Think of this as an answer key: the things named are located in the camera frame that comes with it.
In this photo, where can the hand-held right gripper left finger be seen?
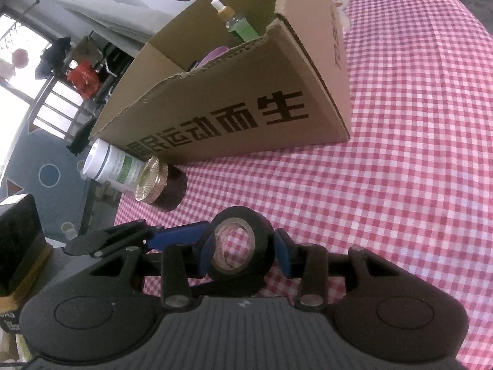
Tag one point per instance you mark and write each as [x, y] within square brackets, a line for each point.
[204, 253]

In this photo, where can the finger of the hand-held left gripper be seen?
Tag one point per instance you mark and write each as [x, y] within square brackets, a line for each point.
[177, 235]

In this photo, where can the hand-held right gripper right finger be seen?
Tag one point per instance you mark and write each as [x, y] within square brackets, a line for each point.
[283, 255]

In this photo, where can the black tape roll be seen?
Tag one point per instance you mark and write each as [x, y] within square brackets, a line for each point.
[262, 235]

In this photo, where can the printed cardboard box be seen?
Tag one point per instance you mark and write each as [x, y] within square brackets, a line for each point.
[231, 96]

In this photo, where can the purple plastic bowl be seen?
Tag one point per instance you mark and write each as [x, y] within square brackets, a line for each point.
[213, 56]

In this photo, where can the green glass dropper bottle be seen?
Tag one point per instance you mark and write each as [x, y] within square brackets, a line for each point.
[240, 27]

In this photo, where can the gold lid dark jar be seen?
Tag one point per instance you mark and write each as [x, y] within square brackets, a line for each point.
[169, 189]

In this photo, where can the white vitamin bottle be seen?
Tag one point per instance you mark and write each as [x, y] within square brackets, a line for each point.
[111, 165]

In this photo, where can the red white checkered tablecloth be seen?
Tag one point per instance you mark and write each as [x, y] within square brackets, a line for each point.
[404, 162]

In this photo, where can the black yellow box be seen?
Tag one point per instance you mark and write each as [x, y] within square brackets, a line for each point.
[19, 246]

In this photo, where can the grey blue floor mat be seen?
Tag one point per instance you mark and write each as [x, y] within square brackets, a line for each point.
[38, 154]

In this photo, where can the metal window railing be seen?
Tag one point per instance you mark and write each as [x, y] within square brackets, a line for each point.
[57, 111]

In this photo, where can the folded wheelchair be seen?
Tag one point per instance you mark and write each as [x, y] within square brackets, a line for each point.
[111, 65]

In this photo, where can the red plastic bag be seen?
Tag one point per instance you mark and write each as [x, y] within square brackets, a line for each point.
[83, 79]

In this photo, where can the dark hanging cloth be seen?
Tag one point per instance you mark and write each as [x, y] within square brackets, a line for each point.
[54, 56]

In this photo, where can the white curtain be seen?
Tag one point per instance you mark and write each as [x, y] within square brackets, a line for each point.
[123, 11]

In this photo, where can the pink hanging ball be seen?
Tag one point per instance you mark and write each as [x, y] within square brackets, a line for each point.
[20, 57]

